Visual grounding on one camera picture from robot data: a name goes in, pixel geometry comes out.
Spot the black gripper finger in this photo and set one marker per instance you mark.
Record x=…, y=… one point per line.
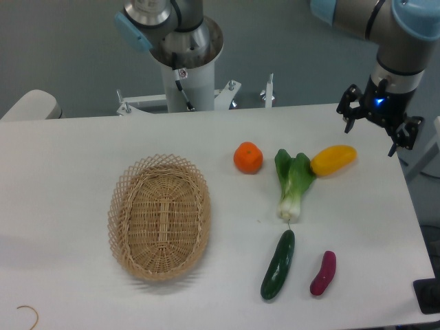
x=351, y=106
x=405, y=136

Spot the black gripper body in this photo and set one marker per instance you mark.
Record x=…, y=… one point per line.
x=385, y=99

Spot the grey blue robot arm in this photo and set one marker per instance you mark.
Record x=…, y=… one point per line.
x=405, y=32

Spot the green cucumber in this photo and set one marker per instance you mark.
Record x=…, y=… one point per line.
x=279, y=266

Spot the white stand right edge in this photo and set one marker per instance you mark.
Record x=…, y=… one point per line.
x=429, y=153

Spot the yellow bell pepper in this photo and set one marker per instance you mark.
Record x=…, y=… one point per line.
x=332, y=159

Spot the green bok choy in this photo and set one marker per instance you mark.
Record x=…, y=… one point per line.
x=295, y=177

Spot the orange tangerine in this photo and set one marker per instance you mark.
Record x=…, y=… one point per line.
x=248, y=158

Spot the purple sweet potato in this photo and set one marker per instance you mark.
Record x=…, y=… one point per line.
x=325, y=275

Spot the black device right edge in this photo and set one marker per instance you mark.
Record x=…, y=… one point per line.
x=427, y=293

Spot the woven wicker basket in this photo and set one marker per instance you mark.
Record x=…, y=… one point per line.
x=159, y=218

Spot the white rounded object left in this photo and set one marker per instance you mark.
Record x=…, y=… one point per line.
x=34, y=105

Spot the tan rubber band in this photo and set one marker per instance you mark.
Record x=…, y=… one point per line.
x=35, y=312

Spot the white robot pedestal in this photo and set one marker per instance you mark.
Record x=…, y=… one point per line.
x=187, y=59

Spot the white metal base frame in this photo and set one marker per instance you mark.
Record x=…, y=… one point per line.
x=202, y=98

